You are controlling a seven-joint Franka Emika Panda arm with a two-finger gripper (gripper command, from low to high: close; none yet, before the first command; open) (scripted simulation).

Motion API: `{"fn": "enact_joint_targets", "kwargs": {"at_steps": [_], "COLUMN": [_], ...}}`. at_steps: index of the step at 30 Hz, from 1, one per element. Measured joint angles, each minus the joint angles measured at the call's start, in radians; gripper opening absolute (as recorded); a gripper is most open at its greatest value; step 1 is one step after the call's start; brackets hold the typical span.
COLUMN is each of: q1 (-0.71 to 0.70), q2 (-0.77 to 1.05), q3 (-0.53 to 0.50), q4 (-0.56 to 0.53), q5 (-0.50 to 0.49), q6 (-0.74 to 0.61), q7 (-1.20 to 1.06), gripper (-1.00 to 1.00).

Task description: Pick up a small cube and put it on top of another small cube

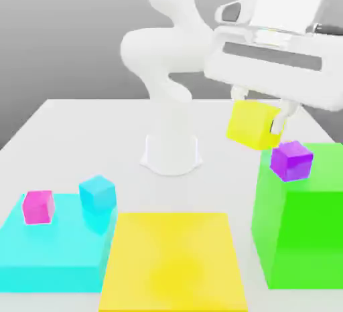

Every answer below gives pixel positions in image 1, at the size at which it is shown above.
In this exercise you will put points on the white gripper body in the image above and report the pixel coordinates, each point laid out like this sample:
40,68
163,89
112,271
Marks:
268,87

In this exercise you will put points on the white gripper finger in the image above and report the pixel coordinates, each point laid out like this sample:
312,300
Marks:
239,93
281,119

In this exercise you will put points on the small yellow cube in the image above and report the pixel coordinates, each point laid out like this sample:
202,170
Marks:
249,124

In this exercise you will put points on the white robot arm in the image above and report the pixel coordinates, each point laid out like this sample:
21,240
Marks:
171,49

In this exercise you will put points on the small purple cube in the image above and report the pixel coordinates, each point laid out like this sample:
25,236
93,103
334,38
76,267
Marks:
290,160

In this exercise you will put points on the small cyan cube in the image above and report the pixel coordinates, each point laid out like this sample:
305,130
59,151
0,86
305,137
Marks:
97,192

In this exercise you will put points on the small pink cube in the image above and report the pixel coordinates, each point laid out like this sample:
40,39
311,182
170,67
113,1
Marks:
38,207

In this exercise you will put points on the large green box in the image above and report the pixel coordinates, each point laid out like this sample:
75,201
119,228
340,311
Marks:
302,231

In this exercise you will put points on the large yellow box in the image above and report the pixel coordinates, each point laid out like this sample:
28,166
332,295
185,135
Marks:
171,263

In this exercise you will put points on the large cyan box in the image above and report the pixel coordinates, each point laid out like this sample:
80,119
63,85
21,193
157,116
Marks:
48,253

